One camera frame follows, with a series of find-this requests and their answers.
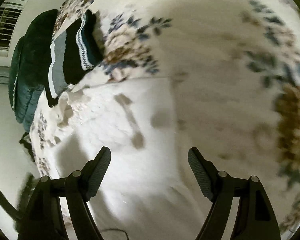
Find white knit sweater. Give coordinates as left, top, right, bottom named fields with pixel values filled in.
left=51, top=78, right=204, bottom=239

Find dark green quilted pillow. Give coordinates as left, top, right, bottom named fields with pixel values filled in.
left=8, top=9, right=58, bottom=132

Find black grey striped folded garment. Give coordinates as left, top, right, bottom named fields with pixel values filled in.
left=45, top=20, right=81, bottom=108

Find dark green patterned folded sweater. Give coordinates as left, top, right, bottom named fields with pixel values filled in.
left=76, top=10, right=103, bottom=71

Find window blinds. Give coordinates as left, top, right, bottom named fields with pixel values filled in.
left=0, top=0, right=25, bottom=51

